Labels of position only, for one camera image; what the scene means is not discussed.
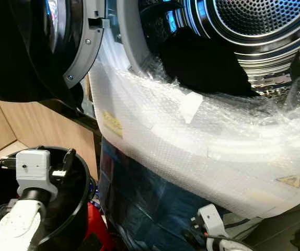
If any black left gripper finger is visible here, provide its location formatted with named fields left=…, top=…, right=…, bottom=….
left=61, top=148, right=77, bottom=171

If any front-load washing machine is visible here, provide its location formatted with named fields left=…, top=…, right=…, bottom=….
left=87, top=0, right=300, bottom=251

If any blue white patterned item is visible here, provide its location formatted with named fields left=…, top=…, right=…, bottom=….
left=87, top=178, right=98, bottom=202

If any round black laundry bucket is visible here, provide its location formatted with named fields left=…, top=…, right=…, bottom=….
left=0, top=146, right=94, bottom=251

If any wooden cabinet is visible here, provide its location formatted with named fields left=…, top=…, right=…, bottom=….
left=0, top=96, right=99, bottom=181

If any yellow rectangular sticker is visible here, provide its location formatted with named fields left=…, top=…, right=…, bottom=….
left=101, top=109, right=124, bottom=139

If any red plastic object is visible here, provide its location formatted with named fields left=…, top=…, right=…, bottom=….
left=81, top=201, right=115, bottom=251

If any yellow triangle warning sticker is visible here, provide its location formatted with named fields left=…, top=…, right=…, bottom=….
left=276, top=175, right=300, bottom=189

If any clear bubble wrap sheet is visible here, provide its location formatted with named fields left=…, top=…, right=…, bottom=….
left=89, top=46, right=300, bottom=220

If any black washer door grey rim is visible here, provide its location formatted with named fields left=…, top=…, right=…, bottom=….
left=0, top=0, right=110, bottom=103

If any white tape piece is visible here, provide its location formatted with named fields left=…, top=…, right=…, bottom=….
left=179, top=92, right=204, bottom=125

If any black garment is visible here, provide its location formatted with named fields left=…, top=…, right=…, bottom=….
left=139, top=4, right=259, bottom=98

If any perforated steel washer drum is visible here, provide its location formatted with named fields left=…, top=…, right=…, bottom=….
left=174, top=0, right=300, bottom=98

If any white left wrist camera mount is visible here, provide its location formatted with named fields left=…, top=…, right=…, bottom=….
left=15, top=149, right=60, bottom=198

